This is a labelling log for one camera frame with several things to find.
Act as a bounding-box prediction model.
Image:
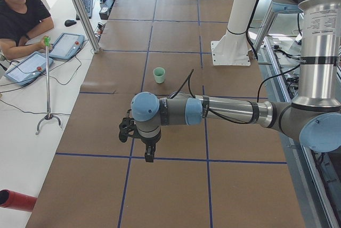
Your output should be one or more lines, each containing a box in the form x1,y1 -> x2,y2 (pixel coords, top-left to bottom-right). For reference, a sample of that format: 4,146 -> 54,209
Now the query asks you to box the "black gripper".
141,135 -> 160,162

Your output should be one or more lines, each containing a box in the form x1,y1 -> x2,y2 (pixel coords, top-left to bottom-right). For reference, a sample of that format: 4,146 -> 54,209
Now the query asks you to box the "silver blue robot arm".
119,0 -> 340,162

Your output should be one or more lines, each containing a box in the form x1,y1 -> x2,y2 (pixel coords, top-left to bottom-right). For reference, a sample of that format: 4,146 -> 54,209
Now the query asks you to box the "mint green cup on table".
153,67 -> 166,84

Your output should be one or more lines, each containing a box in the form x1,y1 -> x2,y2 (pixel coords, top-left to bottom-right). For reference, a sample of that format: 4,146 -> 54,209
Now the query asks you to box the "blue teach pendant far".
49,32 -> 85,61

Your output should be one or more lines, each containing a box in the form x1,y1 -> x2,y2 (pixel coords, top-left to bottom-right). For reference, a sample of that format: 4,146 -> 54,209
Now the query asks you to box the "blue teach pendant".
4,52 -> 46,86
49,32 -> 85,61

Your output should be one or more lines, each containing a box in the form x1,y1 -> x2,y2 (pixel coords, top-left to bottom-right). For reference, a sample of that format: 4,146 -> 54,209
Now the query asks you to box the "blue teach pendant near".
4,52 -> 46,86

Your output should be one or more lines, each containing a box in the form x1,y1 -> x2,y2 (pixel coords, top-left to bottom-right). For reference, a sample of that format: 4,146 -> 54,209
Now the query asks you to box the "metal reacher grabber tool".
35,36 -> 62,135

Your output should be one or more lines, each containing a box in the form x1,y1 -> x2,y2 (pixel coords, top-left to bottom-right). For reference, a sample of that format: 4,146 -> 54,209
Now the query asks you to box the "red tube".
1,189 -> 37,212

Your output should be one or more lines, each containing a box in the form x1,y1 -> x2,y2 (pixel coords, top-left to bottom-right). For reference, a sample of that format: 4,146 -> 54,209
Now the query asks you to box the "black computer mouse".
64,19 -> 77,27

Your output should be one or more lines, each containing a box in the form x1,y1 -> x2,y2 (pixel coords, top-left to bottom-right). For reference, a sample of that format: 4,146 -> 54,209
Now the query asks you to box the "black keyboard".
81,0 -> 93,19

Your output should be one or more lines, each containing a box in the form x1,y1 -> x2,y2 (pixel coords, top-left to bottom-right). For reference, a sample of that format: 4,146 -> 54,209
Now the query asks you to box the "person in black shirt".
1,0 -> 54,60

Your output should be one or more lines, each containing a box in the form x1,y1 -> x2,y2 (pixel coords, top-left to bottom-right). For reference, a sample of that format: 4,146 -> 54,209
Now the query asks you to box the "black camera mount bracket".
119,109 -> 140,143

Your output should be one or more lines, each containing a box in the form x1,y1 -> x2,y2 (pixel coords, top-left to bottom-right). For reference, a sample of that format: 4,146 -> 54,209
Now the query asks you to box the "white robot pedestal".
211,0 -> 257,66

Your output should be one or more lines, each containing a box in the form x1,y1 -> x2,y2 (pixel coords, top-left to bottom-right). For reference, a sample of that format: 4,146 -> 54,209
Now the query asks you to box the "aluminium frame post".
72,0 -> 100,53

